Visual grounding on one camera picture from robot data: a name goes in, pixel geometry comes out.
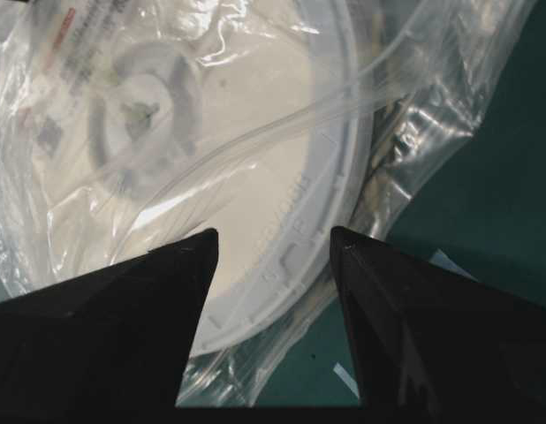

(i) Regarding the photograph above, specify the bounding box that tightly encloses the clear zip bag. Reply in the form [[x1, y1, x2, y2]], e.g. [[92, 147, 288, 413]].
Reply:
[[0, 0, 539, 407]]

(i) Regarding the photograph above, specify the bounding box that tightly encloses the white component reel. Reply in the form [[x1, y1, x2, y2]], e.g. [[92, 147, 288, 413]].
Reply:
[[18, 1, 370, 356]]

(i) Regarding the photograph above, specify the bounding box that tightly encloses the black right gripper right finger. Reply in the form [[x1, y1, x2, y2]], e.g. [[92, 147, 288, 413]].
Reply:
[[330, 226, 546, 423]]

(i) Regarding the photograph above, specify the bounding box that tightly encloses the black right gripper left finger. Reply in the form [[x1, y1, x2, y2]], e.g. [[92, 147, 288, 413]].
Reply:
[[0, 228, 219, 423]]

